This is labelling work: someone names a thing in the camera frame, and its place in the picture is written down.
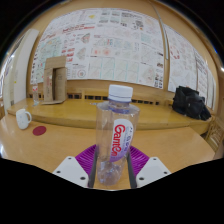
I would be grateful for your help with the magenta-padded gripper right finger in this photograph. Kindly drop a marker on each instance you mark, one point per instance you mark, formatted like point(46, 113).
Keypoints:
point(151, 170)

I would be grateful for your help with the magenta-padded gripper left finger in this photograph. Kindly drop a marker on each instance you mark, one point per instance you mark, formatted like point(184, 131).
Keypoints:
point(71, 170)

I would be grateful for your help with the clear plastic water bottle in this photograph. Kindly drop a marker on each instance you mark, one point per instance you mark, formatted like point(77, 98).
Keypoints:
point(115, 113)

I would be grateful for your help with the small red-labelled water bottle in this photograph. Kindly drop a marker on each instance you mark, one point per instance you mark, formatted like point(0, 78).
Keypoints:
point(35, 93)

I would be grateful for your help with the flat round red coaster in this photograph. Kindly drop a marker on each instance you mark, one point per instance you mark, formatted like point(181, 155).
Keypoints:
point(39, 130)

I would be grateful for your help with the white ceramic mug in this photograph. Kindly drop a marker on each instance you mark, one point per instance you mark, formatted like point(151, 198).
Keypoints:
point(22, 119)

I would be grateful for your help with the wooden chair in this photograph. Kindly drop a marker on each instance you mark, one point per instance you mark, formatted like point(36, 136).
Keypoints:
point(215, 133)

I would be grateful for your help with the black bag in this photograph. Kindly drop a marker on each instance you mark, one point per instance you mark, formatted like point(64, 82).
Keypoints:
point(188, 103)

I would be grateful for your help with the brown cardboard box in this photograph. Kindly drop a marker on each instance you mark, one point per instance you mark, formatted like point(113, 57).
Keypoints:
point(55, 80)

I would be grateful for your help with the white door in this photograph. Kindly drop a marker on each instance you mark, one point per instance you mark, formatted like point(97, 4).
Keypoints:
point(20, 66)

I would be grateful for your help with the narrow wall poster sheet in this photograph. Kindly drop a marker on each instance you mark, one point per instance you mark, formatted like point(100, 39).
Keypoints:
point(183, 63)

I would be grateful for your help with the large wall poster sheet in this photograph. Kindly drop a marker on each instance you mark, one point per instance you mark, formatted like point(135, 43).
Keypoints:
point(106, 46)

